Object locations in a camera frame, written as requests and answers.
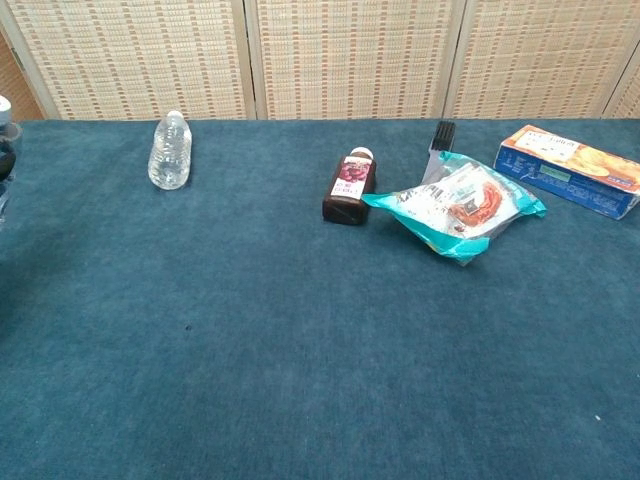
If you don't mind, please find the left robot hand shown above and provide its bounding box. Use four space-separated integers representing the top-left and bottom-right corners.
0 122 24 184

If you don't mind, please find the clear bottle white cap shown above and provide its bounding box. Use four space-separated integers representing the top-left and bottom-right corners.
0 94 14 231

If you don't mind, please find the ribbed clear water bottle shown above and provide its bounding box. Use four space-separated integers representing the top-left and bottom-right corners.
147 110 194 191

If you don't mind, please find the dark juice bottle red label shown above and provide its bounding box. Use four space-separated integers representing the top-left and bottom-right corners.
321 146 376 227

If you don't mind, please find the brown woven screen panel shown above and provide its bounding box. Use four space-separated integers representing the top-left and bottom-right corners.
0 29 46 124

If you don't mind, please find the beige woven screen panel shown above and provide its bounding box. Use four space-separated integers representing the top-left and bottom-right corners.
602 59 640 120
244 0 469 121
0 0 257 121
442 0 640 120

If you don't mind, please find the teal table cover cloth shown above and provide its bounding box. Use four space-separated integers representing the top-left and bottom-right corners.
0 118 640 480

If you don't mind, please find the teal clear snack bag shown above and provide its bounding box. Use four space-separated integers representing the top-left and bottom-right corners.
361 151 548 266

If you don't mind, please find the orange blue cracker box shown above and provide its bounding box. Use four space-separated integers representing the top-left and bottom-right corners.
493 124 640 221

